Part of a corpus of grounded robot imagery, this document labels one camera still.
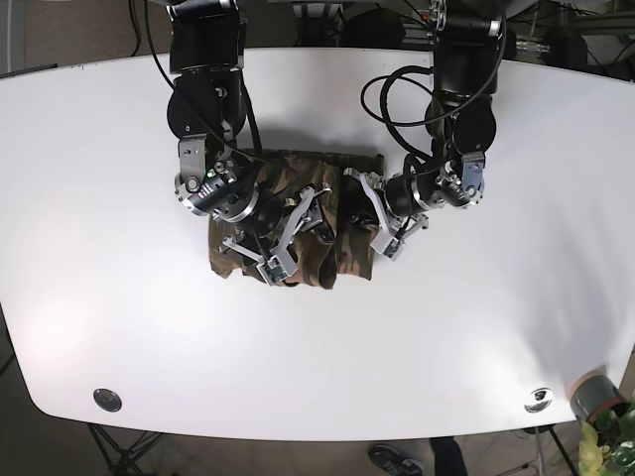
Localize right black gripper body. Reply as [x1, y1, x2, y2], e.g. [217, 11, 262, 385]
[218, 184, 334, 286]

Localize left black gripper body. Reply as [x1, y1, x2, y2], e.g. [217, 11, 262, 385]
[343, 159, 485, 260]

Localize camouflage pattern T-shirt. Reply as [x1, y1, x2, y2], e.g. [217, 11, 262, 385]
[206, 149, 388, 291]

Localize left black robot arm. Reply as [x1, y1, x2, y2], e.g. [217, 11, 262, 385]
[345, 1, 507, 259]

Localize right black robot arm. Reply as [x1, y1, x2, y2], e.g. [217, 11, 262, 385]
[160, 1, 330, 286]

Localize left silver table grommet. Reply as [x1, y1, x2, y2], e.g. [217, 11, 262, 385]
[93, 388, 122, 413]

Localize silver table grommet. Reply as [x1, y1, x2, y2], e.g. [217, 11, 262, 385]
[524, 388, 554, 414]
[93, 388, 122, 413]

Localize right silver table grommet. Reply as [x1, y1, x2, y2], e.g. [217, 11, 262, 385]
[524, 388, 554, 414]

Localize grey plant pot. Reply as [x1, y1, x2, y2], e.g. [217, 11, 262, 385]
[568, 371, 630, 424]

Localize green potted plant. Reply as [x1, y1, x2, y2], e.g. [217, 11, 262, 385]
[578, 404, 634, 476]

